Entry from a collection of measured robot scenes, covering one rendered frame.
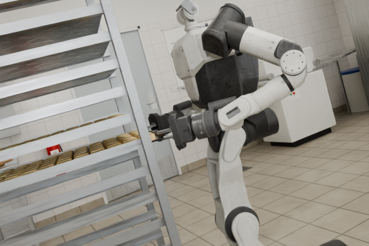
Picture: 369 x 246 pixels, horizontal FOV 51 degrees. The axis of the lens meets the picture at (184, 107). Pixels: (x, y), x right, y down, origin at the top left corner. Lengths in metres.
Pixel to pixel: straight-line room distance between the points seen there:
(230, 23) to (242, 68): 0.25
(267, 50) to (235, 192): 0.59
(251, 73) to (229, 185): 0.44
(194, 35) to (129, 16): 3.90
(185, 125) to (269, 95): 0.29
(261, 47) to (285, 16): 5.24
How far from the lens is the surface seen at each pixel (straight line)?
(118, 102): 1.68
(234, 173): 1.53
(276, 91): 1.23
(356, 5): 5.77
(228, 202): 1.56
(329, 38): 7.03
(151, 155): 1.25
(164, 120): 1.67
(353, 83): 6.54
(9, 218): 1.30
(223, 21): 1.32
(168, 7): 5.51
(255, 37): 1.28
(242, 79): 1.49
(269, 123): 1.59
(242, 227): 1.55
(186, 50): 1.43
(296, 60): 1.22
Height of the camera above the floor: 1.21
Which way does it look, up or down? 4 degrees down
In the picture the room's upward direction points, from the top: 16 degrees counter-clockwise
